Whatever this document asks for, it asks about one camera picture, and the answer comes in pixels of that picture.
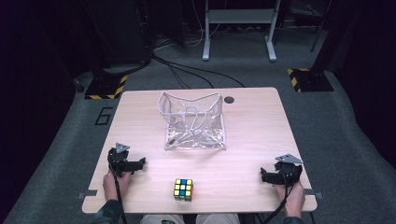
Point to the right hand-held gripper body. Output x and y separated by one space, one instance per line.
289 172

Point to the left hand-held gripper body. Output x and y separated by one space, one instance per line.
117 161

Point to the colourful puzzle cube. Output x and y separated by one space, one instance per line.
183 189

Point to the clear plastic bag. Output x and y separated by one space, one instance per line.
194 124

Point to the person's left hand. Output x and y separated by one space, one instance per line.
109 186

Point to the person's right hand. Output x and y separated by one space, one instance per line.
295 199

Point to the green patterned cloth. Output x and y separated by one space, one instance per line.
168 222

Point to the person's right leg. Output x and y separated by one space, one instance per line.
218 218

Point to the grey table grommet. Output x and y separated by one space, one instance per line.
229 100

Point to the black stand pole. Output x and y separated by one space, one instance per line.
322 46

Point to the black equipment rack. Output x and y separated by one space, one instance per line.
121 31

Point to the grey metal table bracket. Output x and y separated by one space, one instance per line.
313 193
87 193

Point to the yellow black striped base plate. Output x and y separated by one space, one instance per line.
106 88
311 81

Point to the white desk frame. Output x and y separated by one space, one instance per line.
239 16

